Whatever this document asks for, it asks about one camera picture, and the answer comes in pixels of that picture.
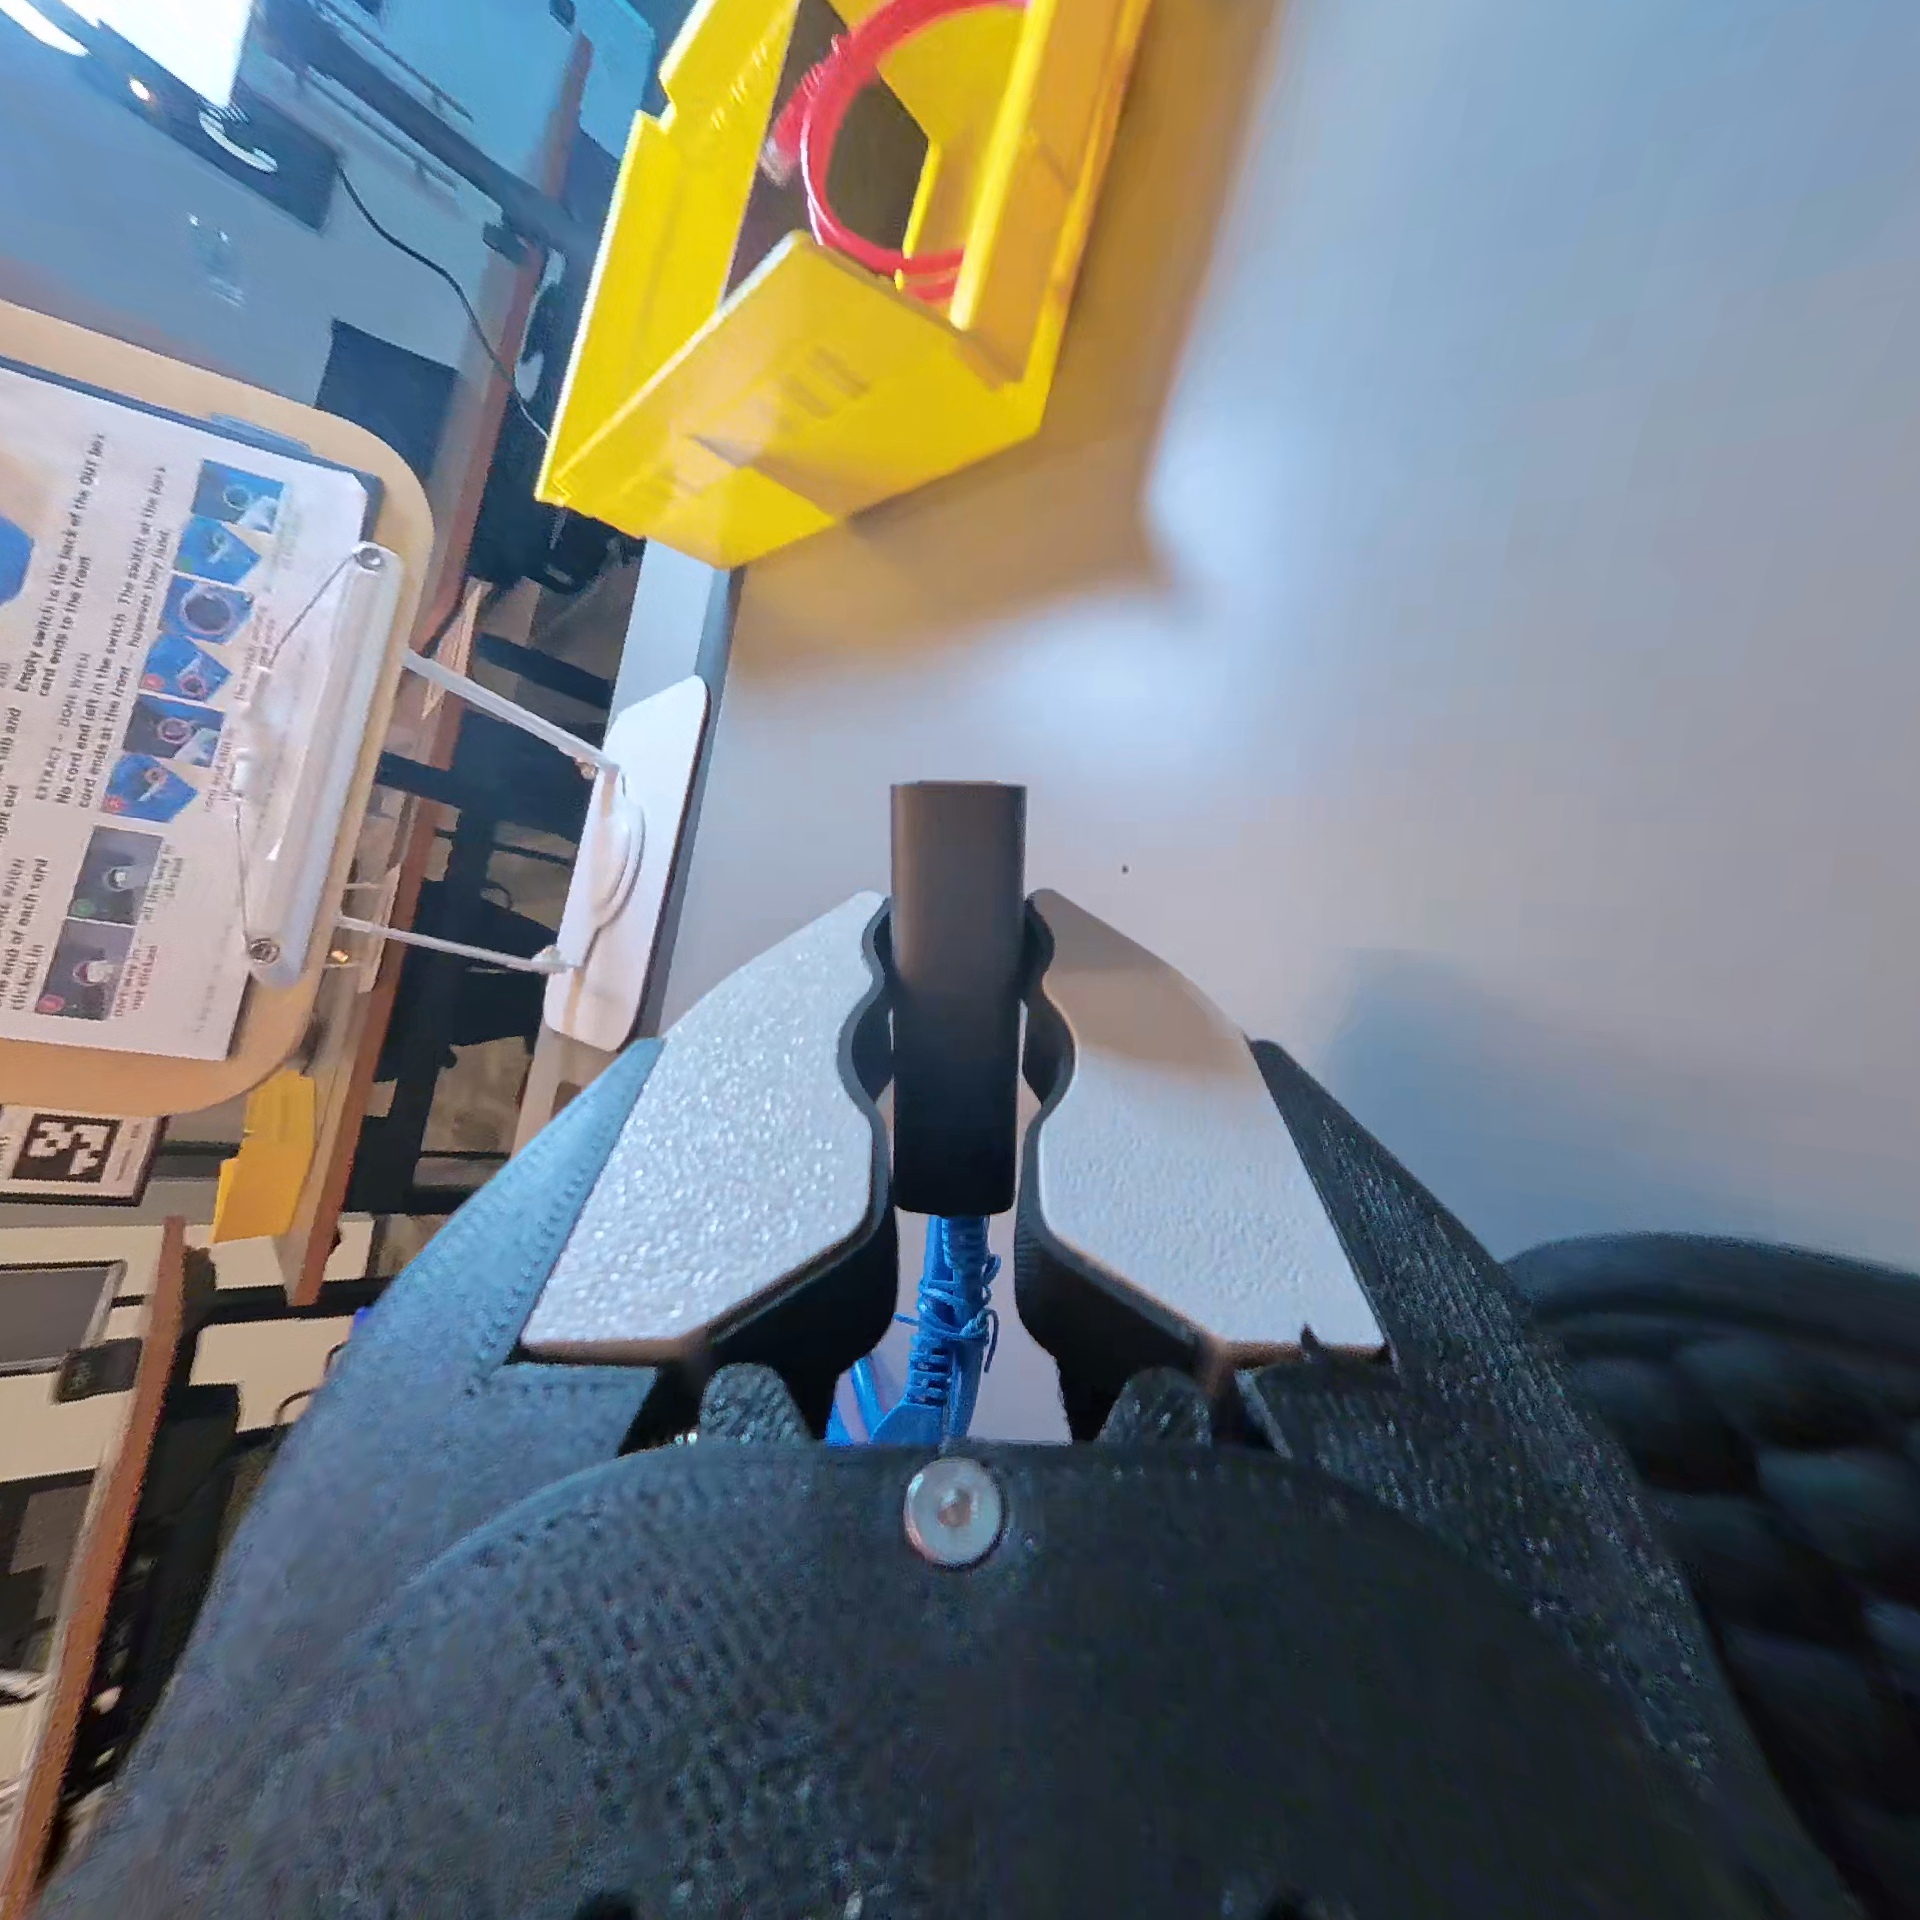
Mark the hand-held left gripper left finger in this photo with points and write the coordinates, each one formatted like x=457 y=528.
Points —
x=720 y=1171

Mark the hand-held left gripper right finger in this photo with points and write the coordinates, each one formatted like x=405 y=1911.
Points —
x=1185 y=1186

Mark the black ethernet coupler port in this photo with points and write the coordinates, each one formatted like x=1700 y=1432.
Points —
x=957 y=975

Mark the yellow plastic bin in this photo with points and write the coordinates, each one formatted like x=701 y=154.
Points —
x=781 y=406

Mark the small yellow box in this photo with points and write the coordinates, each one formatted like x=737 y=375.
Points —
x=264 y=1156

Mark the instruction sheet on stand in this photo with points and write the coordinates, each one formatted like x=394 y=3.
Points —
x=150 y=1085

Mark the dark knit cloth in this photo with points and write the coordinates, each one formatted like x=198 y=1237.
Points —
x=1769 y=1426

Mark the printed marker tag card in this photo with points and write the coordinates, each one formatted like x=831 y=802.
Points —
x=68 y=1154

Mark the printed instruction sheet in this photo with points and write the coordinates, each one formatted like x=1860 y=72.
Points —
x=90 y=720

